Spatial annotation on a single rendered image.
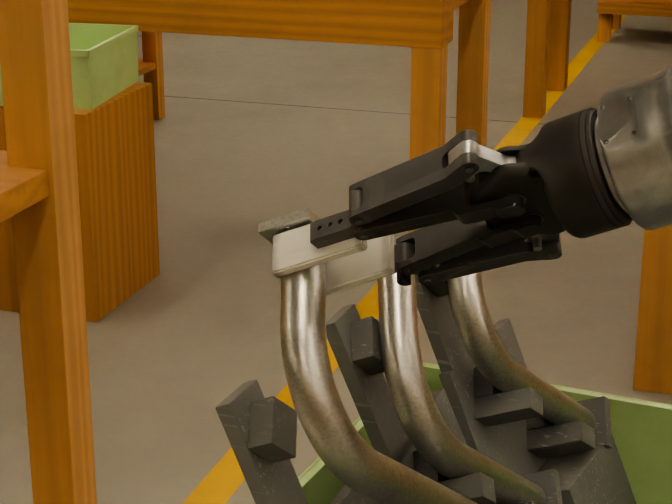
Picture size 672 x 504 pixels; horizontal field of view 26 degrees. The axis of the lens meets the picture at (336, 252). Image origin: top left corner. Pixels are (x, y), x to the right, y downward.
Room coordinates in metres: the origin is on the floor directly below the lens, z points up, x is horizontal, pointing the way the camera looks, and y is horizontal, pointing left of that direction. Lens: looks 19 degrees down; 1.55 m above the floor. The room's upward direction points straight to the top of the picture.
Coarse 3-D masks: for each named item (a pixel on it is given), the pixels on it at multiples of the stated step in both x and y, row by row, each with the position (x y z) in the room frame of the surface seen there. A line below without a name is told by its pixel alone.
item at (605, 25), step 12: (600, 0) 8.38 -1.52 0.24; (612, 0) 8.38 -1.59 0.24; (624, 0) 8.36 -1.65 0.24; (636, 0) 8.34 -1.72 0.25; (648, 0) 8.31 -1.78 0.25; (660, 0) 8.29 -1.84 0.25; (600, 12) 8.35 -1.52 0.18; (612, 12) 8.33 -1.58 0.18; (624, 12) 8.31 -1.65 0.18; (636, 12) 8.29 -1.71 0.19; (648, 12) 8.27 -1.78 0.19; (660, 12) 8.25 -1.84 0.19; (600, 24) 8.39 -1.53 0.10; (612, 24) 8.80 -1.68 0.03; (600, 36) 8.39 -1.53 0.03
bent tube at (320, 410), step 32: (288, 224) 0.92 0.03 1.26; (288, 288) 0.90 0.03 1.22; (320, 288) 0.90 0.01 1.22; (288, 320) 0.88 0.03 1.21; (320, 320) 0.88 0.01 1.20; (288, 352) 0.87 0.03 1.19; (320, 352) 0.87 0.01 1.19; (288, 384) 0.86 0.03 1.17; (320, 384) 0.86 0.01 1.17; (320, 416) 0.85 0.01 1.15; (320, 448) 0.85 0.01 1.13; (352, 448) 0.85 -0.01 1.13; (352, 480) 0.86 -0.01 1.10; (384, 480) 0.87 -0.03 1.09; (416, 480) 0.90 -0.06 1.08
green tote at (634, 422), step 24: (432, 384) 1.38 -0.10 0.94; (552, 384) 1.33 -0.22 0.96; (624, 408) 1.29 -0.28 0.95; (648, 408) 1.28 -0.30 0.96; (360, 432) 1.23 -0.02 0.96; (624, 432) 1.29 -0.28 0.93; (648, 432) 1.28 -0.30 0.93; (624, 456) 1.29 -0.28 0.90; (648, 456) 1.28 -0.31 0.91; (312, 480) 1.14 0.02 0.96; (336, 480) 1.18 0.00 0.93; (648, 480) 1.28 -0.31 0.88
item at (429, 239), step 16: (448, 224) 0.90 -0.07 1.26; (464, 224) 0.90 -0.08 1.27; (480, 224) 0.89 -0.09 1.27; (512, 224) 0.87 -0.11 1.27; (528, 224) 0.86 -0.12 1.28; (400, 240) 0.92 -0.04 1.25; (416, 240) 0.91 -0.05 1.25; (432, 240) 0.91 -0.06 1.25; (448, 240) 0.90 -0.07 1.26; (464, 240) 0.89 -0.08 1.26; (480, 240) 0.88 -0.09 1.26; (496, 240) 0.88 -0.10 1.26; (512, 240) 0.88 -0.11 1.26; (416, 256) 0.91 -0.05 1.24; (432, 256) 0.90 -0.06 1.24; (448, 256) 0.90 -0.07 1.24; (400, 272) 0.91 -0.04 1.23; (416, 272) 0.91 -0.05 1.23
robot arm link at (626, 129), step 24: (624, 96) 0.83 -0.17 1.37; (648, 96) 0.82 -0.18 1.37; (600, 120) 0.83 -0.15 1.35; (624, 120) 0.82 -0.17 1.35; (648, 120) 0.81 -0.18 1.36; (600, 144) 0.83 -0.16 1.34; (624, 144) 0.81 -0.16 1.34; (648, 144) 0.80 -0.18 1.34; (624, 168) 0.80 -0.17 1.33; (648, 168) 0.80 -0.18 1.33; (624, 192) 0.81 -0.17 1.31; (648, 192) 0.80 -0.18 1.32; (648, 216) 0.81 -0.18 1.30
